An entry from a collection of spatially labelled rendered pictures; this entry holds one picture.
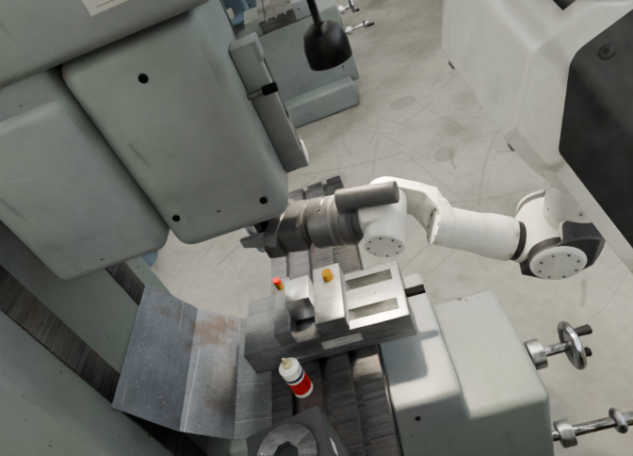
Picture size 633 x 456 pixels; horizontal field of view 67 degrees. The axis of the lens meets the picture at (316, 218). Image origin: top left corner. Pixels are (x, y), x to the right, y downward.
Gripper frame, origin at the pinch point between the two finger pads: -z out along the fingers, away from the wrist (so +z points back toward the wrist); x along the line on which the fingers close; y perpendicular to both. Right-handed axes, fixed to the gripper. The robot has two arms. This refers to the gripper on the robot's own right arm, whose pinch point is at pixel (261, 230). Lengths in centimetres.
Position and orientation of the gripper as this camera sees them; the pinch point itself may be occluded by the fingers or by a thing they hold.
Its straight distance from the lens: 86.9
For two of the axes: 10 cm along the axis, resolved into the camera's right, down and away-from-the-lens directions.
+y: 3.5, 7.2, 5.9
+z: 9.1, -1.2, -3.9
